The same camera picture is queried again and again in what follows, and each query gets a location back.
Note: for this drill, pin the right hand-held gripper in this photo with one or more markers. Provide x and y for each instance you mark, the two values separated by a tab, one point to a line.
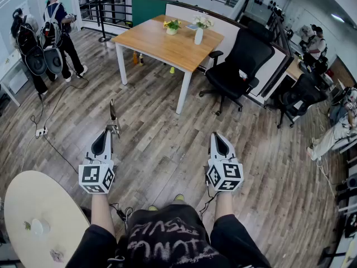
224	174

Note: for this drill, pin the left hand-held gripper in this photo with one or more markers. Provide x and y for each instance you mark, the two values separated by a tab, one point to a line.
96	176

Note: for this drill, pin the slim brown metal object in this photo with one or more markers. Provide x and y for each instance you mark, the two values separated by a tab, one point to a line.
112	110

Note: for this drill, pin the person's left forearm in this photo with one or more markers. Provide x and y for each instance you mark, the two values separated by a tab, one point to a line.
101	211

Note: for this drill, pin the person's right forearm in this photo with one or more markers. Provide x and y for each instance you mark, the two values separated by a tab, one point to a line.
223	205

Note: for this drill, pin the person's yellow-green shoe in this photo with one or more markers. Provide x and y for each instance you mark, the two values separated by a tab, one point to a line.
179	197
152	207

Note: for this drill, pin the white power strip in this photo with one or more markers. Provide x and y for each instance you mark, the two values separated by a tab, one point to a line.
41	132

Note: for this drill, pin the yellow drink bottle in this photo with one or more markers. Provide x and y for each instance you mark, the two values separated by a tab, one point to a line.
141	60

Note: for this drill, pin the orange drink bottle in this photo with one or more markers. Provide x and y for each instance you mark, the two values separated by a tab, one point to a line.
135	58

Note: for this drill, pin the yellow-green cup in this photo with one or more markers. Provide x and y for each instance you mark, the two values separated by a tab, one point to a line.
172	70

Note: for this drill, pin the person's black printed shirt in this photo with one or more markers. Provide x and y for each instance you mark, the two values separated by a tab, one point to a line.
167	239

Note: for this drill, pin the wooden table white legs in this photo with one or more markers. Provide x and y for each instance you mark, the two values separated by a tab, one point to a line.
167	46

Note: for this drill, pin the round beige table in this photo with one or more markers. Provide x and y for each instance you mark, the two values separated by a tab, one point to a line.
33	197

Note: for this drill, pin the black mesh office chair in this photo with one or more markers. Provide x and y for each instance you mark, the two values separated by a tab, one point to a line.
301	96

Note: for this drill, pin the white side desk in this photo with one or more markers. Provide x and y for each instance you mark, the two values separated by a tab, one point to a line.
11	74

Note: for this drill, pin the potted yellow flower plant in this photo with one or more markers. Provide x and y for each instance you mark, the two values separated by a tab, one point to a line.
171	26

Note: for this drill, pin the black metal railing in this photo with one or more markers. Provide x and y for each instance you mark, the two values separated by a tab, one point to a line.
111	10

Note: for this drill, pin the white dish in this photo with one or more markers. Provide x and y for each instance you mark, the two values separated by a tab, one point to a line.
40	227

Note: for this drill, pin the green partition panel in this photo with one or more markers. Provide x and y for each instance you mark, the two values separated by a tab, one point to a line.
147	11

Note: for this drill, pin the white vase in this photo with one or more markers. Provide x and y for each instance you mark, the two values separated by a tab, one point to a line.
198	36

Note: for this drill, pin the blue booklet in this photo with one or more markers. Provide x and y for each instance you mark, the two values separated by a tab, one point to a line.
191	27

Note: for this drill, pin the small green plant sprig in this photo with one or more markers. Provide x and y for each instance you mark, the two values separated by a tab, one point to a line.
27	225

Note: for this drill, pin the small pinkish dried flower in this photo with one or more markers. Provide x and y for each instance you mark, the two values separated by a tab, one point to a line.
57	255

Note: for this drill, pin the white flower bouquet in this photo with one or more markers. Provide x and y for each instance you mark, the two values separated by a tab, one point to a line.
203	21

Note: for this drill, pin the black stanchion post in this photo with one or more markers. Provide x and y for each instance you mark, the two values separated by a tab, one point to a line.
103	21

